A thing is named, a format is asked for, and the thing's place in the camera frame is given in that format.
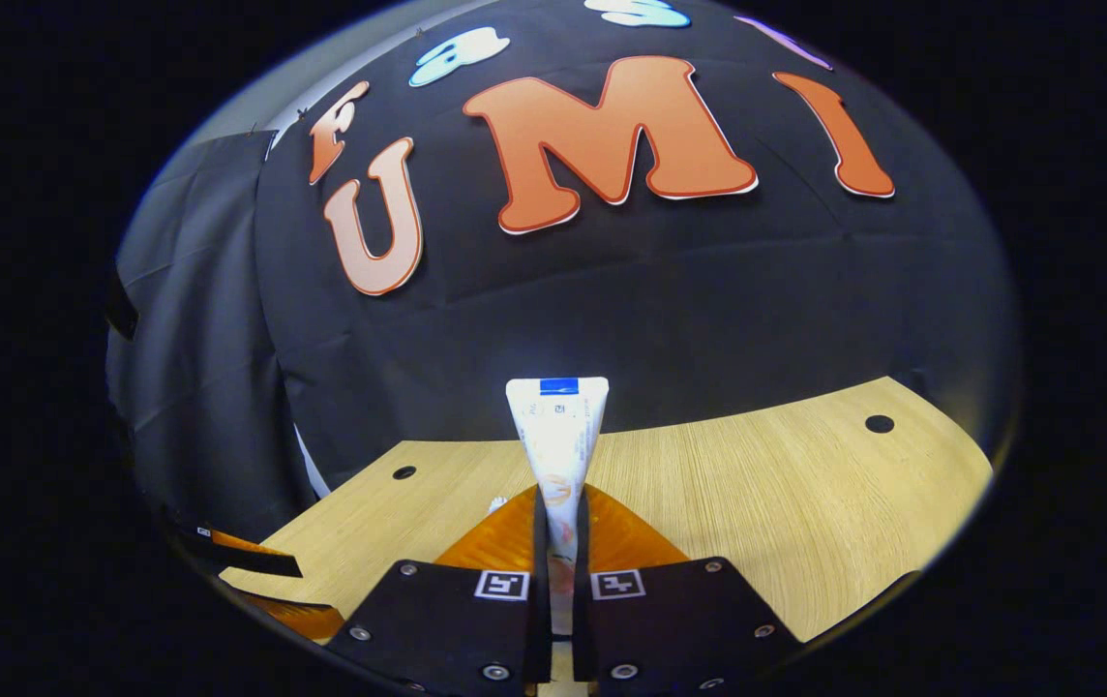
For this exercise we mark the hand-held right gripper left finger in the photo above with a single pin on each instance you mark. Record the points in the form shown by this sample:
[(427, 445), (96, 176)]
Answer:
[(534, 629)]

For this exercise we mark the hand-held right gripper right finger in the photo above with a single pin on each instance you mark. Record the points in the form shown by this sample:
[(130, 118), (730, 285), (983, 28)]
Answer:
[(587, 629)]

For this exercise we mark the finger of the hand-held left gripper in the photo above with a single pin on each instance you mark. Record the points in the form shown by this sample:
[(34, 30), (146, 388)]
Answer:
[(307, 618), (254, 560)]

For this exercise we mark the white toothpaste tube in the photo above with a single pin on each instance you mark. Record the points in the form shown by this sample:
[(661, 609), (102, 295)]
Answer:
[(558, 426)]

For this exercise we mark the wooden desktop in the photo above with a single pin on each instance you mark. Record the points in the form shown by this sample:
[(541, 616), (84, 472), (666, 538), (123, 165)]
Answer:
[(757, 513)]

